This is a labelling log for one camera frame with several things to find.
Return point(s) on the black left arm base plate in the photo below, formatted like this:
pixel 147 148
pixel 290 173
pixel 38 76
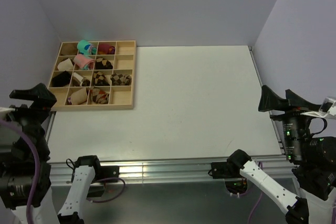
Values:
pixel 97 189

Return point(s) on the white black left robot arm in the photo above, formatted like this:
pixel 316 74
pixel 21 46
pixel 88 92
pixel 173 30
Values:
pixel 84 173

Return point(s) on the grey brown argyle rolled sock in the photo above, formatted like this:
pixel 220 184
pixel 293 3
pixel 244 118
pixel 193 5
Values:
pixel 120 79

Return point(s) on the black rolled sock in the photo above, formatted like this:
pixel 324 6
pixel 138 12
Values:
pixel 61 79

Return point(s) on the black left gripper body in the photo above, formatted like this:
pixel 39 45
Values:
pixel 32 118

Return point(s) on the wooden compartment tray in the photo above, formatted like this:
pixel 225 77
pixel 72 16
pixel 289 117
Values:
pixel 123 61

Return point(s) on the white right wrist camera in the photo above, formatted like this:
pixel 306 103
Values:
pixel 326 110

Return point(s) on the beige orange argyle sock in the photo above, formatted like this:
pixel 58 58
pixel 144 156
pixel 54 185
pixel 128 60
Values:
pixel 99 95

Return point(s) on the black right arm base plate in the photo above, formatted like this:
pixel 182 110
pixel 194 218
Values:
pixel 222 170

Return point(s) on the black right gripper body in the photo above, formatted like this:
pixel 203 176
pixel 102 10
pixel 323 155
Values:
pixel 294 126

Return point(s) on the pink rolled sock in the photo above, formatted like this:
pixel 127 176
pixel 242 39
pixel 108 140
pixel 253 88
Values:
pixel 84 62

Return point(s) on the dark brown argyle rolled sock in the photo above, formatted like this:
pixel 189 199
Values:
pixel 103 64

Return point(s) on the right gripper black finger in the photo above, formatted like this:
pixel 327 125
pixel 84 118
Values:
pixel 271 101
pixel 296 101

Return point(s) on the brown yellow argyle rolled sock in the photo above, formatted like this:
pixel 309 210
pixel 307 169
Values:
pixel 99 79

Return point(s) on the mint green rolled sock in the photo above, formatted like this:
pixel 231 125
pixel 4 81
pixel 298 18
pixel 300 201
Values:
pixel 86 48

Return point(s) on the aluminium mounting rail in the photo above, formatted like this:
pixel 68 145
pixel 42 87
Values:
pixel 177 191

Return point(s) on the tan rolled sock purple trim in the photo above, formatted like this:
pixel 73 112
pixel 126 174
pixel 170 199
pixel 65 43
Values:
pixel 78 97

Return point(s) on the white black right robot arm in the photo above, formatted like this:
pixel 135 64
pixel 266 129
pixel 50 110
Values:
pixel 302 208

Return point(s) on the maroon rolled sock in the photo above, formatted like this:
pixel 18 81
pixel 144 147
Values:
pixel 106 49

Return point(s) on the cream and brown rolled sock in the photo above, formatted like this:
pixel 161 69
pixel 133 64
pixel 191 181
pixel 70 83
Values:
pixel 80 81

